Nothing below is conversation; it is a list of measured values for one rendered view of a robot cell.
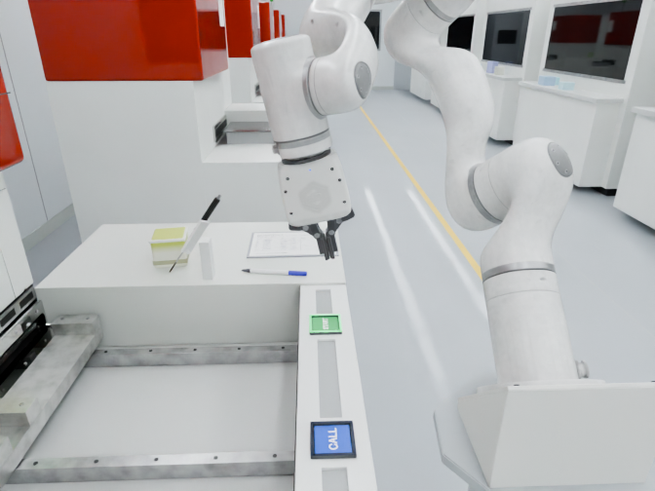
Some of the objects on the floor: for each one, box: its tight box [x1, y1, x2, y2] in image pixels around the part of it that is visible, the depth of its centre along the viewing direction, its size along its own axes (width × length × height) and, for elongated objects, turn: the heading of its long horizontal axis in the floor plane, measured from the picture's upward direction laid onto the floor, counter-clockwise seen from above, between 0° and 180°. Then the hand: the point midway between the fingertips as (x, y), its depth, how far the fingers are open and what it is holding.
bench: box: [513, 0, 655, 196], centre depth 499 cm, size 108×180×200 cm, turn 2°
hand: (327, 245), depth 78 cm, fingers closed
